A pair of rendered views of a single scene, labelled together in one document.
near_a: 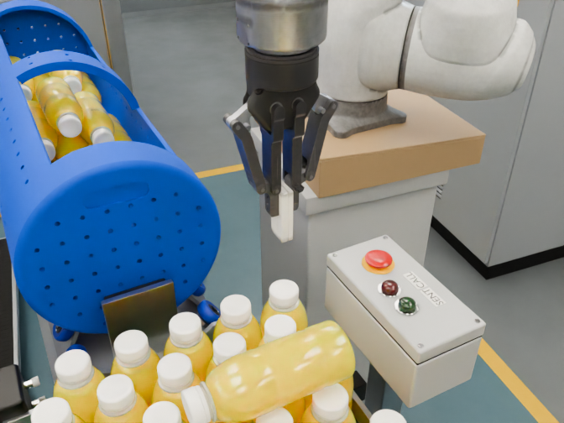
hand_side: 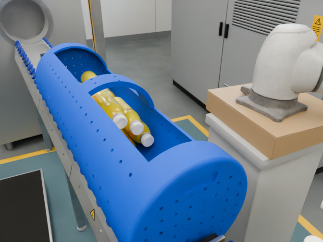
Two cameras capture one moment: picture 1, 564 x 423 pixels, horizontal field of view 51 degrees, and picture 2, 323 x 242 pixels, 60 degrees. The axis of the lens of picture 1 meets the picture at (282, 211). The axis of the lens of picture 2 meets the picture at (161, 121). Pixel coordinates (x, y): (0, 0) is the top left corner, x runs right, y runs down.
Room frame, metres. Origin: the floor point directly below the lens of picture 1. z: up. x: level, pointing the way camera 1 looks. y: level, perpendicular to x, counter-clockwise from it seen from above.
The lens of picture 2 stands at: (0.27, 0.30, 1.54)
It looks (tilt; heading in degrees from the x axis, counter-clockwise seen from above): 31 degrees down; 357
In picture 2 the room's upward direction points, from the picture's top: straight up
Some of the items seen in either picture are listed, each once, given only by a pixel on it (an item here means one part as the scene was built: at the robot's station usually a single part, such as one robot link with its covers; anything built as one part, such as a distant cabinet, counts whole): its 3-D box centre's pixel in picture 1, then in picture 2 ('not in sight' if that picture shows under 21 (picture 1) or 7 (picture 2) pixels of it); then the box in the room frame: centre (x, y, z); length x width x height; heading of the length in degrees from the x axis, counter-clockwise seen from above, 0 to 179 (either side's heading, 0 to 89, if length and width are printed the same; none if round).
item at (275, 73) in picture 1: (281, 86); not in sight; (0.58, 0.00, 1.36); 0.08 x 0.07 x 0.09; 117
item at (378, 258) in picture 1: (378, 259); not in sight; (0.61, -0.13, 1.11); 0.04 x 0.04 x 0.01
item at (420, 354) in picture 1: (396, 313); not in sight; (0.56, -0.15, 1.05); 0.20 x 0.10 x 0.10; 28
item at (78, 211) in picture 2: not in sight; (74, 193); (1.51, 0.75, 0.31); 0.06 x 0.06 x 0.63; 28
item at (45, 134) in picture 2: not in sight; (42, 120); (2.38, 1.20, 0.31); 0.06 x 0.06 x 0.63; 28
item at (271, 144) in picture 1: (271, 147); not in sight; (0.57, 0.01, 1.29); 0.04 x 0.01 x 0.11; 27
